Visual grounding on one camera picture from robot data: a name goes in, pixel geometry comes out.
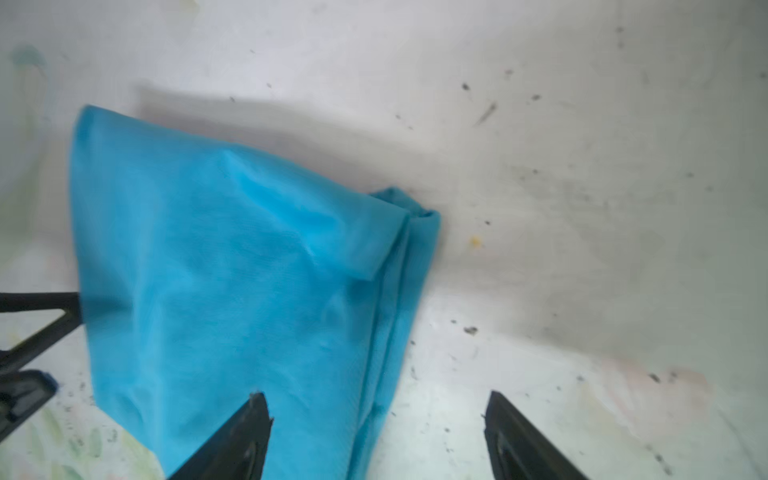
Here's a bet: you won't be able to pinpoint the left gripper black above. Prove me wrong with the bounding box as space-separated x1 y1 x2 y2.
0 292 82 442

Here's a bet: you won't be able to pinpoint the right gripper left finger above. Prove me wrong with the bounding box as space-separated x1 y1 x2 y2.
169 393 273 480

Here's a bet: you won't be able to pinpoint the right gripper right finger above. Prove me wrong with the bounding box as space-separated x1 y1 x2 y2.
484 391 587 480

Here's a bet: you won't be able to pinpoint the blue t-shirt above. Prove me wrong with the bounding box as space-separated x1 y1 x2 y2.
70 106 440 479

